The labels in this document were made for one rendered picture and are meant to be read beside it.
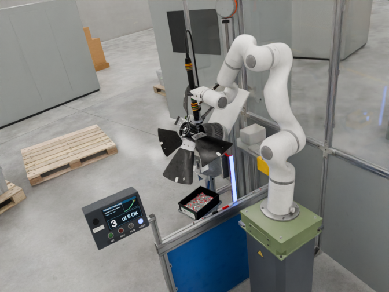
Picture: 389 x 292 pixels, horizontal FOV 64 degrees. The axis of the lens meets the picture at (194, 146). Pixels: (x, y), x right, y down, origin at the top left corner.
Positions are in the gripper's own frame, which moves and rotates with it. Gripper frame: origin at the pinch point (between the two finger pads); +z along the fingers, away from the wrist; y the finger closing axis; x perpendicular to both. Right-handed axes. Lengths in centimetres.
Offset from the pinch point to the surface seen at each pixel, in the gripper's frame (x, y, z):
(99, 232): -35, -80, -42
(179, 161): -46.7, -15.5, 3.5
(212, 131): -34.0, 12.1, 2.7
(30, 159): -139, -119, 299
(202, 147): -33.4, -5.5, -12.2
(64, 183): -153, -89, 221
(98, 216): -28, -78, -40
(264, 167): -47, 21, -39
